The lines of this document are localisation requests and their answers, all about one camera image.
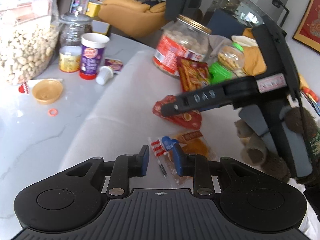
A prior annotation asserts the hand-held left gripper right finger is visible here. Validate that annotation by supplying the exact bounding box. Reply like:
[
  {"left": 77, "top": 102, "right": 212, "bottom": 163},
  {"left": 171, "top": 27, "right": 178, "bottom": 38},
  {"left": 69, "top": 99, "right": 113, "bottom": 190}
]
[{"left": 172, "top": 144, "right": 258, "bottom": 197}]

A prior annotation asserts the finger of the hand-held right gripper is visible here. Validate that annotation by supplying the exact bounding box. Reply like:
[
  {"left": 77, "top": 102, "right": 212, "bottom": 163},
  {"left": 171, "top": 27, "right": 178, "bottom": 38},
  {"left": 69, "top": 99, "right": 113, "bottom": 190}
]
[{"left": 161, "top": 94, "right": 191, "bottom": 117}]

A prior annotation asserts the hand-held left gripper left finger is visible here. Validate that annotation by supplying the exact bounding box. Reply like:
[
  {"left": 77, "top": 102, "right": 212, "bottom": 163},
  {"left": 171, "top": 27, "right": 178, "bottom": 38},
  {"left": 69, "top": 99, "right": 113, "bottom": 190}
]
[{"left": 64, "top": 145, "right": 150, "bottom": 197}]

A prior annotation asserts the small red snack packet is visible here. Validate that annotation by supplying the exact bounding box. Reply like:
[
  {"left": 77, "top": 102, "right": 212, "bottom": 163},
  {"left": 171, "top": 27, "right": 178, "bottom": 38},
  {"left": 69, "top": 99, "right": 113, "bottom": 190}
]
[{"left": 152, "top": 95, "right": 202, "bottom": 130}]

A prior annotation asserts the orange bread packet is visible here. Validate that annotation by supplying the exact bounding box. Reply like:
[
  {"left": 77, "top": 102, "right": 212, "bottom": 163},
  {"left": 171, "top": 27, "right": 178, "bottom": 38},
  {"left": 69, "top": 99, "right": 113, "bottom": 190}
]
[{"left": 147, "top": 130, "right": 212, "bottom": 187}]

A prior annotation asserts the person's right forearm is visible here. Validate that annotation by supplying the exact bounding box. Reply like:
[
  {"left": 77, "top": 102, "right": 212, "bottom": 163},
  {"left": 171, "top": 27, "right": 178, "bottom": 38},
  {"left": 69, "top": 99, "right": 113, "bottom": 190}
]
[{"left": 260, "top": 106, "right": 320, "bottom": 187}]

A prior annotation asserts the person's right hand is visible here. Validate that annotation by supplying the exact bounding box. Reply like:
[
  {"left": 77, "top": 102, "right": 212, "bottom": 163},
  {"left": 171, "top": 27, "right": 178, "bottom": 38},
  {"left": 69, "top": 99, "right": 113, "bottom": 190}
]
[{"left": 234, "top": 119, "right": 270, "bottom": 167}]

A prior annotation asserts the orange and cream blanket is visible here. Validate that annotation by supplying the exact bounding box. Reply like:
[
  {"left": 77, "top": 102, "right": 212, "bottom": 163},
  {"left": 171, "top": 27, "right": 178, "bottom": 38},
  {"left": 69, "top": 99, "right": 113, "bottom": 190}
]
[{"left": 231, "top": 27, "right": 268, "bottom": 77}]

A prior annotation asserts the red foil snack bag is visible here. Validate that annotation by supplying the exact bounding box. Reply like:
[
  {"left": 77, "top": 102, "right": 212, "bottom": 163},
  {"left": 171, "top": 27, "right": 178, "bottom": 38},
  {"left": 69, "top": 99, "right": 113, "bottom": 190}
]
[{"left": 177, "top": 57, "right": 211, "bottom": 92}]

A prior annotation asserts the beige table cloth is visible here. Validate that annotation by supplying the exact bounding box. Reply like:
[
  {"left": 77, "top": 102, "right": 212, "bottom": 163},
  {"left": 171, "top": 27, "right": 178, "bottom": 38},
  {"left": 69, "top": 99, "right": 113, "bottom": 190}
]
[{"left": 59, "top": 49, "right": 275, "bottom": 180}]

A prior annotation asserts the colourful toy pile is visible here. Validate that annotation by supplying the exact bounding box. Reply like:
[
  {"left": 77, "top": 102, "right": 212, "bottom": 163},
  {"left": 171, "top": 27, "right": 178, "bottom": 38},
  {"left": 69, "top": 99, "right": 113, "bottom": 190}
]
[{"left": 300, "top": 86, "right": 320, "bottom": 115}]

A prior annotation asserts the green candy dispenser toy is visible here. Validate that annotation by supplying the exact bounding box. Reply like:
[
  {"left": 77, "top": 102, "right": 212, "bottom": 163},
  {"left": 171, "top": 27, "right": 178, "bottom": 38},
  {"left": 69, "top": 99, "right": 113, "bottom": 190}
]
[{"left": 208, "top": 42, "right": 247, "bottom": 85}]

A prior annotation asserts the grey pillow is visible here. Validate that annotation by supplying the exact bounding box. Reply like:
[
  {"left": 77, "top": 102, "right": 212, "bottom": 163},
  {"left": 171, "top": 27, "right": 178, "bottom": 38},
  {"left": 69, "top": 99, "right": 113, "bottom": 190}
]
[{"left": 209, "top": 35, "right": 233, "bottom": 58}]

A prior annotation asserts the plastic jar with gold lid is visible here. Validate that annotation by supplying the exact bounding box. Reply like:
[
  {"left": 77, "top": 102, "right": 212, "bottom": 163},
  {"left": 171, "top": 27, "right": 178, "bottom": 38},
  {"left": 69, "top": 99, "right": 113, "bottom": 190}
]
[{"left": 152, "top": 15, "right": 212, "bottom": 80}]

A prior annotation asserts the blue cabinet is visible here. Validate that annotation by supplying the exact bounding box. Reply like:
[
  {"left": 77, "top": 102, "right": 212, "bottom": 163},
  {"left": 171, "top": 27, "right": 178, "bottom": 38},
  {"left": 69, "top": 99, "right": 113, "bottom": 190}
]
[{"left": 207, "top": 9, "right": 253, "bottom": 38}]

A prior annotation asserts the glass display cabinet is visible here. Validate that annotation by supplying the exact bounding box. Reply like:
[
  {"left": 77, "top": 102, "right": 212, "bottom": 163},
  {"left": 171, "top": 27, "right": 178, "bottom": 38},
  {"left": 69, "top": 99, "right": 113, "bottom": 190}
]
[{"left": 210, "top": 0, "right": 290, "bottom": 28}]

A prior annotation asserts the small jelly cup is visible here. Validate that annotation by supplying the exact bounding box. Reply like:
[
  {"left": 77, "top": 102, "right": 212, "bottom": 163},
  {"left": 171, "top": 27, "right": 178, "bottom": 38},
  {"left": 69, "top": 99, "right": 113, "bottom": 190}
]
[{"left": 104, "top": 58, "right": 124, "bottom": 75}]

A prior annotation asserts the small white plastic bottle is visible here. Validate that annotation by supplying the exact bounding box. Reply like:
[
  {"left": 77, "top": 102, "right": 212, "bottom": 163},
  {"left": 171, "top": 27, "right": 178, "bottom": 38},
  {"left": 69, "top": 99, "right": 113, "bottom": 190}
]
[{"left": 96, "top": 66, "right": 114, "bottom": 85}]

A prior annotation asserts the purple paper cup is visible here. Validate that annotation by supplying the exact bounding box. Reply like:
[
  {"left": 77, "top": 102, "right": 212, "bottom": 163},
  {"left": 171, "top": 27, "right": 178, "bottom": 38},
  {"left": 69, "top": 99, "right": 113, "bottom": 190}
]
[{"left": 79, "top": 33, "right": 110, "bottom": 80}]

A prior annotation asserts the yellow armchair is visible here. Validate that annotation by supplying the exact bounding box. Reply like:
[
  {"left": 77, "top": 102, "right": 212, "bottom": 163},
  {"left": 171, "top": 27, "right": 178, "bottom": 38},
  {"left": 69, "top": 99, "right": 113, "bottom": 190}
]
[{"left": 98, "top": 0, "right": 173, "bottom": 38}]

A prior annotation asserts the dark jacket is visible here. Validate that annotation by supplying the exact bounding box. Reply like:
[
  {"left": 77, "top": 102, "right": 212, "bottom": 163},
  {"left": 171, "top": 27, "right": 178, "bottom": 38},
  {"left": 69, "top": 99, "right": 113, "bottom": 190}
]
[{"left": 164, "top": 0, "right": 203, "bottom": 22}]

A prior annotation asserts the white box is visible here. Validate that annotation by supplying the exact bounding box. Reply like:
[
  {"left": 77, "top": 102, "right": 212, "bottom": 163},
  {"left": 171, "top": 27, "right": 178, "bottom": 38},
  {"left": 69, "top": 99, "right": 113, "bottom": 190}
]
[{"left": 92, "top": 20, "right": 112, "bottom": 37}]

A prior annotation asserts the yellow plastic lid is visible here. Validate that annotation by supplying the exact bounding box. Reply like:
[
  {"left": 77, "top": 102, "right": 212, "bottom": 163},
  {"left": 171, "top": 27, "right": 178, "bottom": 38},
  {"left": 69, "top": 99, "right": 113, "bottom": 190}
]
[{"left": 32, "top": 79, "right": 63, "bottom": 104}]

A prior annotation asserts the yellow box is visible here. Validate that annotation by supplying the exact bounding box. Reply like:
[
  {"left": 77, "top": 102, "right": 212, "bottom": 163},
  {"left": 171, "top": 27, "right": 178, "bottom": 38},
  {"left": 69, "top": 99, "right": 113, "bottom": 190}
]
[{"left": 86, "top": 1, "right": 103, "bottom": 17}]

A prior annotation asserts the glass jar with glass lid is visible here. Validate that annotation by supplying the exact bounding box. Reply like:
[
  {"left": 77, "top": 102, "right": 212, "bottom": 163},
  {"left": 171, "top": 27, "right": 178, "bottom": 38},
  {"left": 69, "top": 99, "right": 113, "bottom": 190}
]
[{"left": 59, "top": 12, "right": 93, "bottom": 73}]

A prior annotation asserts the red and white wrapper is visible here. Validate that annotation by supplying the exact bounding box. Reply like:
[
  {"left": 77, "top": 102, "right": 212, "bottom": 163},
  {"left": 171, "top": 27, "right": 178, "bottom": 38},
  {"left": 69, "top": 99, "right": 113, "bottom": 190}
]
[{"left": 18, "top": 82, "right": 32, "bottom": 95}]

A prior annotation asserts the large glass jar of peanuts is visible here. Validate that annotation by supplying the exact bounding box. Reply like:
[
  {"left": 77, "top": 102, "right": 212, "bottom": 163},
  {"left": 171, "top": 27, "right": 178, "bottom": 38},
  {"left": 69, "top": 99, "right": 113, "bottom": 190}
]
[{"left": 0, "top": 0, "right": 59, "bottom": 86}]

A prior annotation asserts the framed red wall picture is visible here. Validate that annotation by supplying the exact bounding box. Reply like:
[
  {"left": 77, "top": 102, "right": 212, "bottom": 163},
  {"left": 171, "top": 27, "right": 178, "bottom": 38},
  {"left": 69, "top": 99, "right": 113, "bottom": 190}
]
[{"left": 292, "top": 0, "right": 320, "bottom": 55}]

